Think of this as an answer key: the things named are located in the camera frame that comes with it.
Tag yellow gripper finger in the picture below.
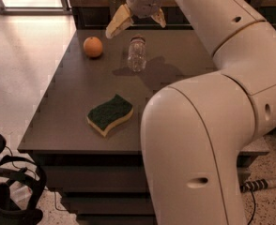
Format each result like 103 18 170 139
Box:
151 9 166 28
105 4 133 38

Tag clear plastic water bottle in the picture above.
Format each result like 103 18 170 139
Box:
128 35 146 72

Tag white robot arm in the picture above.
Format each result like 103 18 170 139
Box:
106 0 276 225

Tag orange fruit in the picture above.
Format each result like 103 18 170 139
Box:
84 37 103 58

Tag green and yellow sponge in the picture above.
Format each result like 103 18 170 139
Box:
86 95 133 137

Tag grey drawer cabinet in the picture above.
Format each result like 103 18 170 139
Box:
17 28 270 225

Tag striped power strip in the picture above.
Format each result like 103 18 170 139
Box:
240 179 276 193

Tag black VR headset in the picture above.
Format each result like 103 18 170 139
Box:
0 134 47 225

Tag left metal bracket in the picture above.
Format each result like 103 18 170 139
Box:
108 0 121 30

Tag thin grey cable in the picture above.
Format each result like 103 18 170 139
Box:
47 189 67 213

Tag black cable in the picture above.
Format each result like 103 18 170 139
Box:
246 189 257 225

